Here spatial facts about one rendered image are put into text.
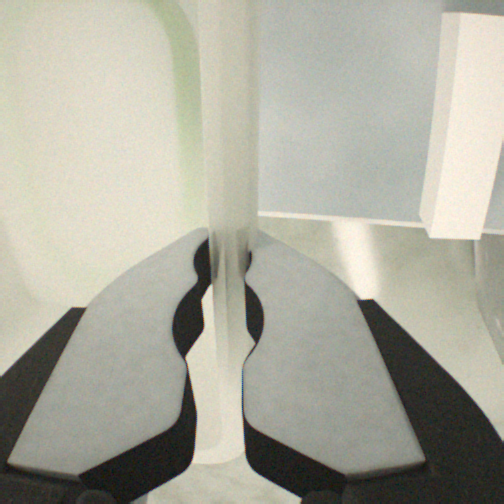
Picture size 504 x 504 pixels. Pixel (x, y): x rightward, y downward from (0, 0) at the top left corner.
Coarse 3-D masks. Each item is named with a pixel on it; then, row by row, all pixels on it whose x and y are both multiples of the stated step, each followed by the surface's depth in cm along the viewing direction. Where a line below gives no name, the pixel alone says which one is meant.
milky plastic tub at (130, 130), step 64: (0, 0) 14; (64, 0) 14; (128, 0) 13; (192, 0) 13; (256, 0) 7; (0, 64) 15; (64, 64) 15; (128, 64) 15; (192, 64) 14; (256, 64) 8; (0, 128) 17; (64, 128) 17; (128, 128) 16; (192, 128) 16; (256, 128) 9; (0, 192) 19; (64, 192) 19; (128, 192) 18; (192, 192) 17; (256, 192) 10; (0, 256) 21; (64, 256) 21; (128, 256) 20; (0, 320) 21; (192, 384) 19
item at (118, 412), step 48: (192, 240) 11; (144, 288) 9; (192, 288) 9; (96, 336) 8; (144, 336) 8; (192, 336) 9; (48, 384) 7; (96, 384) 7; (144, 384) 7; (48, 432) 6; (96, 432) 6; (144, 432) 6; (192, 432) 7; (96, 480) 5; (144, 480) 6
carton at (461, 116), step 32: (448, 32) 35; (480, 32) 31; (448, 64) 35; (480, 64) 33; (448, 96) 36; (480, 96) 35; (448, 128) 37; (480, 128) 36; (448, 160) 39; (480, 160) 38; (448, 192) 40; (480, 192) 40; (448, 224) 42; (480, 224) 42
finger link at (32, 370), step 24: (72, 312) 8; (48, 336) 8; (24, 360) 7; (48, 360) 7; (0, 384) 7; (24, 384) 7; (0, 408) 6; (24, 408) 6; (0, 432) 6; (0, 456) 5; (0, 480) 5; (24, 480) 5; (48, 480) 5
